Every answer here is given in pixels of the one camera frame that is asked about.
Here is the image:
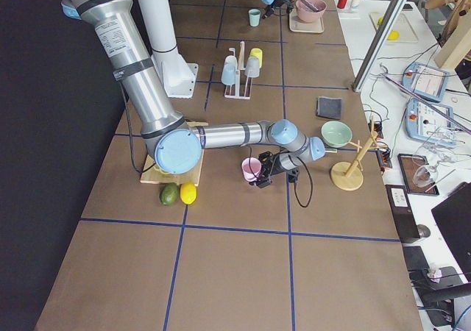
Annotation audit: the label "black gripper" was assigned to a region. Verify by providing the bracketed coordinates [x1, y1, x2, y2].
[249, 151, 300, 188]
[263, 0, 294, 18]

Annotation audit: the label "pink cup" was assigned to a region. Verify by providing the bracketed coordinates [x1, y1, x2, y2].
[241, 157, 262, 182]

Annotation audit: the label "green cup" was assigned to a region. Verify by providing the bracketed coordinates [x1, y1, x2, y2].
[248, 9, 261, 27]

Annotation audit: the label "yellow cup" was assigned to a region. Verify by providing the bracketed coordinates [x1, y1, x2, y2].
[249, 48, 263, 68]

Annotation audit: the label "grey cup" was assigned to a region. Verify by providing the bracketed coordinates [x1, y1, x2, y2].
[244, 57, 261, 78]

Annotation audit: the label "white cup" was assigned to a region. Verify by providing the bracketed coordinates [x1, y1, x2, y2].
[224, 55, 238, 69]

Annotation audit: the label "light blue cup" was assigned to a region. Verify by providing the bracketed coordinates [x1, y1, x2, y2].
[221, 63, 236, 86]

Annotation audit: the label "metal tongs in bowl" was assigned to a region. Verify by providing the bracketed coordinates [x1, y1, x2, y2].
[299, 0, 320, 13]

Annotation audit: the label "pink bowl with ice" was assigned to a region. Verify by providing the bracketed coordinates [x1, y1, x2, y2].
[296, 0, 327, 23]

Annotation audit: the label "beige tray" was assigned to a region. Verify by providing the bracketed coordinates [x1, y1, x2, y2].
[288, 10, 325, 34]

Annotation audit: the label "wooden cutting board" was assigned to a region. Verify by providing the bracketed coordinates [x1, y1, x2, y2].
[140, 121, 208, 185]

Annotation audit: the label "green bowl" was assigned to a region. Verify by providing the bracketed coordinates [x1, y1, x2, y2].
[321, 121, 353, 148]

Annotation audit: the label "whole lemon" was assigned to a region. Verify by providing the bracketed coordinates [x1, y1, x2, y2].
[180, 182, 197, 204]

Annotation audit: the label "wooden mug tree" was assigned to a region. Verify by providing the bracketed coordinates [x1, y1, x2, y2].
[330, 121, 383, 191]

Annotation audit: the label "grey folded cloth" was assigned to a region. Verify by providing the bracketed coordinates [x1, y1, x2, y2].
[316, 96, 342, 120]

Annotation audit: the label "avocado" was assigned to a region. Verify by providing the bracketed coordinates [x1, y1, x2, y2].
[160, 183, 179, 205]

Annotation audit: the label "near teach pendant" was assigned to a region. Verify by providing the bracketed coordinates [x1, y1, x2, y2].
[406, 99, 452, 140]

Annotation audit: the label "teach pendant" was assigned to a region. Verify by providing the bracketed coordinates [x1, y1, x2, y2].
[406, 99, 452, 140]
[402, 62, 450, 103]

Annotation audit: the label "far teach pendant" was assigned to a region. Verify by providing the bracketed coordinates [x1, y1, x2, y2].
[402, 62, 450, 103]

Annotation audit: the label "white wire cup holder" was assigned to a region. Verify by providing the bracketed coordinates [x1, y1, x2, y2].
[222, 41, 249, 99]

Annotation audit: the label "aluminium frame post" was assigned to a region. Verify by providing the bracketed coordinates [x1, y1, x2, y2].
[352, 0, 407, 93]

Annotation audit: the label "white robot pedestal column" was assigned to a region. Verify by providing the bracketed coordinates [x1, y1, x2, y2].
[138, 0, 177, 54]

